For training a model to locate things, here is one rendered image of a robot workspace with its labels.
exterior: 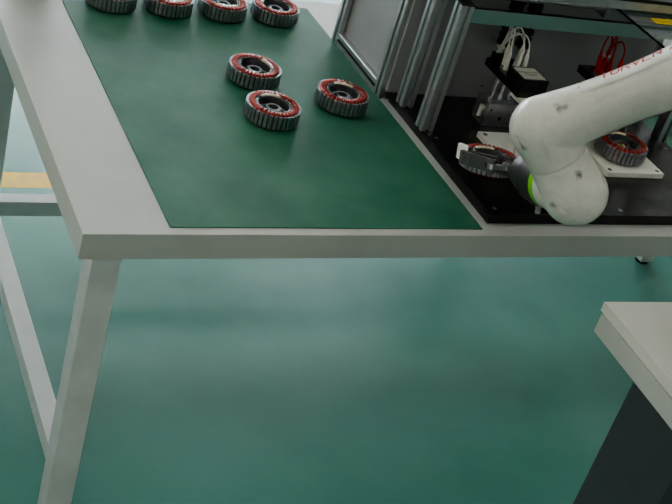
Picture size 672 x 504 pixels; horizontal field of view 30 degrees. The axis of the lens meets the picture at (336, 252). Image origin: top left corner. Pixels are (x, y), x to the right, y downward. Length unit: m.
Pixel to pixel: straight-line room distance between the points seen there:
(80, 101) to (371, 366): 1.15
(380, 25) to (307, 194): 0.61
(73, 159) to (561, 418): 1.57
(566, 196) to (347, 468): 1.04
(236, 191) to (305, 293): 1.17
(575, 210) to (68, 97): 0.96
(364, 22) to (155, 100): 0.59
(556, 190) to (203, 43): 0.98
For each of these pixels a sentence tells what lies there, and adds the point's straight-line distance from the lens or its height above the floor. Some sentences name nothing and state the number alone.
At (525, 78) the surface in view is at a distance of 2.60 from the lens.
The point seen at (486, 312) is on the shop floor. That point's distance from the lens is 3.55.
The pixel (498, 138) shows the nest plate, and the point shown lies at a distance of 2.64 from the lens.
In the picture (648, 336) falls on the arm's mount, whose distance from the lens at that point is 2.20.
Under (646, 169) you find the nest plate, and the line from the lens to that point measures 2.76.
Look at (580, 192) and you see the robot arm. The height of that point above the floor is 0.98.
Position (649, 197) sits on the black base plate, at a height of 0.77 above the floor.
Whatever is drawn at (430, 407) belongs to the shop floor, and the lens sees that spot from 3.12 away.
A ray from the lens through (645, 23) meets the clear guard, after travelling 2.69.
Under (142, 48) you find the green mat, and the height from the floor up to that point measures 0.75.
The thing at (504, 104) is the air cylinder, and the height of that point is 0.82.
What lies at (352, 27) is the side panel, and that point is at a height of 0.81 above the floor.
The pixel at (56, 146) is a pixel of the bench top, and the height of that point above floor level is 0.75.
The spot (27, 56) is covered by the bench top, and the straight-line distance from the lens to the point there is 2.54.
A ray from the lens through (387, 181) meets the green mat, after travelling 2.40.
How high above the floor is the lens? 1.86
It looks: 31 degrees down
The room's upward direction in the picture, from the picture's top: 17 degrees clockwise
